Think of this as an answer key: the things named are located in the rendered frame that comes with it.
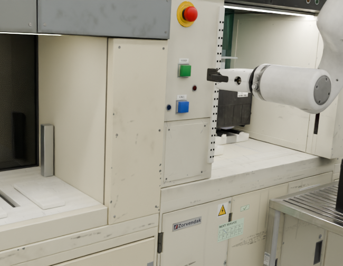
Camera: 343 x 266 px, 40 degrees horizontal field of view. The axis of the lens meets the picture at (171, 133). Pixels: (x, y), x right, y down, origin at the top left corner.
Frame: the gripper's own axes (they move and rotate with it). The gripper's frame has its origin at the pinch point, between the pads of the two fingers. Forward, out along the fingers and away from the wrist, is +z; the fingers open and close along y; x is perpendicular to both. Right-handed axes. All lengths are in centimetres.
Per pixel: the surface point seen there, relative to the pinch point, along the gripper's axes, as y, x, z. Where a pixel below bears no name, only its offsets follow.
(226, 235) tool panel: 22, -54, 12
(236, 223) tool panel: 26, -50, 12
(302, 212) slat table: 40, -44, -4
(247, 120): 64, -24, 43
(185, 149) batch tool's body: 2.7, -22.7, 12.4
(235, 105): 56, -18, 43
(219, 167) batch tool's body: 25.6, -33.2, 20.3
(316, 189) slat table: 64, -44, 7
